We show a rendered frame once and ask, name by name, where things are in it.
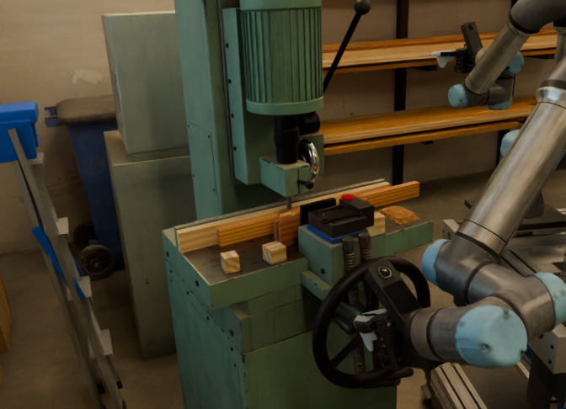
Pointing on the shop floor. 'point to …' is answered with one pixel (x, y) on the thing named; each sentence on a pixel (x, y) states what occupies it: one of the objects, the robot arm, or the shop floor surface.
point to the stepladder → (57, 251)
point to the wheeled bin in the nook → (92, 179)
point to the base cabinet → (259, 365)
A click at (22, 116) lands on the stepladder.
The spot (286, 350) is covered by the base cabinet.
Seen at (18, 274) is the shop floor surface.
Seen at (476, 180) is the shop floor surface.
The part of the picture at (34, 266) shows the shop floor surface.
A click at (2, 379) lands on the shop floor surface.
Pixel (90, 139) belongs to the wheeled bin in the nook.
